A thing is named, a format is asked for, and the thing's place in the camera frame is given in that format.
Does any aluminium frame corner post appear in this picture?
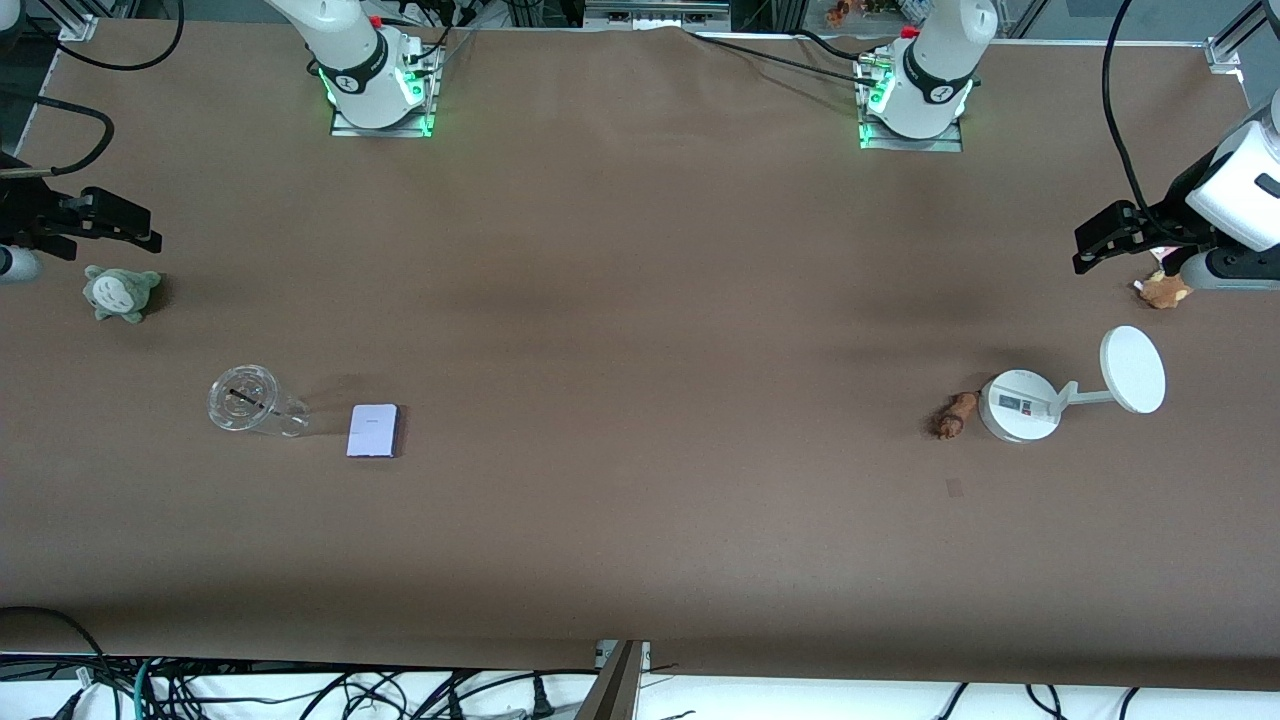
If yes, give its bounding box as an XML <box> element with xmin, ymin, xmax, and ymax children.
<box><xmin>1205</xmin><ymin>0</ymin><xmax>1280</xmax><ymax>76</ymax></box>

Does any brown wooden table leg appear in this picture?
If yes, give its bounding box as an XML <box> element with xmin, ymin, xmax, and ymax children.
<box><xmin>575</xmin><ymin>640</ymin><xmax>646</xmax><ymax>720</ymax></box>

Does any brown hamster plush toy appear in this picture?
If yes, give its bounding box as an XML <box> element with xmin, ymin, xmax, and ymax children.
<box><xmin>1136</xmin><ymin>268</ymin><xmax>1194</xmax><ymax>310</ymax></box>

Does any grey green plush toy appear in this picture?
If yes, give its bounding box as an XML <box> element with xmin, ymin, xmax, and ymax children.
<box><xmin>83</xmin><ymin>264</ymin><xmax>163</xmax><ymax>324</ymax></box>

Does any lavender smartphone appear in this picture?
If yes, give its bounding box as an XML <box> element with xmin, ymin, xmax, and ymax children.
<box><xmin>346</xmin><ymin>403</ymin><xmax>401</xmax><ymax>460</ymax></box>

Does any clear plastic cup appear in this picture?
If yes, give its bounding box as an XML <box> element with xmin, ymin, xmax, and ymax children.
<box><xmin>207</xmin><ymin>364</ymin><xmax>313</xmax><ymax>438</ymax></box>

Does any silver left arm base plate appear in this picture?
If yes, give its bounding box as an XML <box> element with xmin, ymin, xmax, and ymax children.
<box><xmin>858</xmin><ymin>55</ymin><xmax>966</xmax><ymax>153</ymax></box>

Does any white round desk lamp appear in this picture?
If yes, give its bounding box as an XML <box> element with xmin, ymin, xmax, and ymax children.
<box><xmin>978</xmin><ymin>326</ymin><xmax>1168</xmax><ymax>444</ymax></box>

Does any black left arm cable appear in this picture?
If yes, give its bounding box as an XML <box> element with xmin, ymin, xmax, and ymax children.
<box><xmin>1102</xmin><ymin>0</ymin><xmax>1151</xmax><ymax>216</ymax></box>

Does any thick black looped floor cable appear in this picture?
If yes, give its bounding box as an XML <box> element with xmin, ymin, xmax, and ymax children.
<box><xmin>0</xmin><ymin>605</ymin><xmax>106</xmax><ymax>691</ymax></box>

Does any grey metal box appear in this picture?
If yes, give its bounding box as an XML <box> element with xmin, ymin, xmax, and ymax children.
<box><xmin>585</xmin><ymin>0</ymin><xmax>733</xmax><ymax>31</ymax></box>

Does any short black table cable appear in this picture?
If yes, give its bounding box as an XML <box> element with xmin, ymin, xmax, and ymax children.
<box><xmin>795</xmin><ymin>28</ymin><xmax>881</xmax><ymax>61</ymax></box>

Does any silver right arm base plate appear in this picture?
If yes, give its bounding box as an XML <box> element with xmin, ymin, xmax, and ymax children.
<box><xmin>330</xmin><ymin>40</ymin><xmax>438</xmax><ymax>139</ymax></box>

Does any brown table cover sheet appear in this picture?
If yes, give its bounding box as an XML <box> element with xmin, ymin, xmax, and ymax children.
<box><xmin>0</xmin><ymin>18</ymin><xmax>1280</xmax><ymax>691</ymax></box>

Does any brown lion statue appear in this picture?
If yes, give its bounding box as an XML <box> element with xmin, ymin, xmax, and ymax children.
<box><xmin>935</xmin><ymin>392</ymin><xmax>979</xmax><ymax>440</ymax></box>

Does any long black table cable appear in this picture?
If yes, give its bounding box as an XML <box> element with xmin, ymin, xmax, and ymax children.
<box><xmin>683</xmin><ymin>28</ymin><xmax>883</xmax><ymax>85</ymax></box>

